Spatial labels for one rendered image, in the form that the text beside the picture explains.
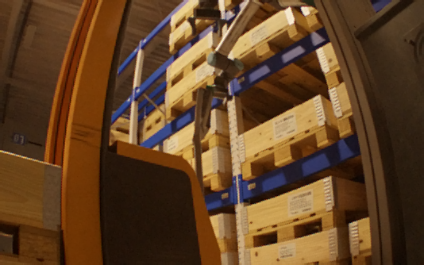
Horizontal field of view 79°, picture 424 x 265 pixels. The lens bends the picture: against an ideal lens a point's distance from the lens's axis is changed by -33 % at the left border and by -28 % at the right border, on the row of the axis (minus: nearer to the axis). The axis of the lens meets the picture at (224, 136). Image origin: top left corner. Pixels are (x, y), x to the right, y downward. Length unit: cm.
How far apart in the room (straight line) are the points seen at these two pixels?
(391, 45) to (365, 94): 20
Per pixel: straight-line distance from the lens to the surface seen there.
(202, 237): 127
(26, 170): 104
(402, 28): 62
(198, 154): 173
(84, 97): 125
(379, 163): 72
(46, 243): 101
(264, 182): 253
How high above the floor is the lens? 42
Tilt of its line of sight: 24 degrees up
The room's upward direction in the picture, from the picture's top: 4 degrees counter-clockwise
